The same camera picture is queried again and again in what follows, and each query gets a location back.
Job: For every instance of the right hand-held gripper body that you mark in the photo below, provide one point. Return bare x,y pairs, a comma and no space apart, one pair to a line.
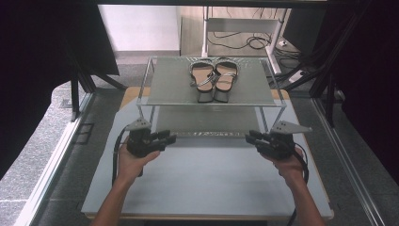
279,142

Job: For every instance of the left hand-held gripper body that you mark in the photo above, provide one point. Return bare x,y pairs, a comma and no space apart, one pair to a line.
139,142

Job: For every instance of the person's left hand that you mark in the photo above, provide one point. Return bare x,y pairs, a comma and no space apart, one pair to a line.
133,166

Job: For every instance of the person's right hand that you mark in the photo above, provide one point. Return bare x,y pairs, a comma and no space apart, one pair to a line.
287,168

